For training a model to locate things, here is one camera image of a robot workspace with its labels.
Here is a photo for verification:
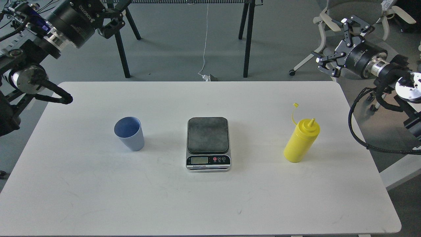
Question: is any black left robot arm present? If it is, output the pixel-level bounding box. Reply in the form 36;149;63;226
0;0;131;136

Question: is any digital kitchen scale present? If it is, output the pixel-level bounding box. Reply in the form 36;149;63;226
186;117;232;172

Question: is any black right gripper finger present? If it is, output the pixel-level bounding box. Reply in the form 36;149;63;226
341;15;375;50
311;51;346;78

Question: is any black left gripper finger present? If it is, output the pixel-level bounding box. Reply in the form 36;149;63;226
101;0;132;11
97;9;125;39

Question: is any blue plastic cup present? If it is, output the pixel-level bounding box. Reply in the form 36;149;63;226
114;117;145;151

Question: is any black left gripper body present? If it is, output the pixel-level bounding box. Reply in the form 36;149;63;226
48;0;105;48

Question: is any yellow squeeze bottle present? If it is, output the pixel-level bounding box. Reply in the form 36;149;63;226
283;103;321;163

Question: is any white power cable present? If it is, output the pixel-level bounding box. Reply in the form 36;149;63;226
198;3;218;82

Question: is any grey office chair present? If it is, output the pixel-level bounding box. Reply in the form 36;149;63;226
289;0;420;112

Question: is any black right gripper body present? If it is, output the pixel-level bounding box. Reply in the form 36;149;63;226
345;43;388;79

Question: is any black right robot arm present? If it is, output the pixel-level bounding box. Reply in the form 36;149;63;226
311;13;420;155

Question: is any black legged background table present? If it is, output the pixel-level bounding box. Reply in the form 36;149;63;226
89;0;263;79

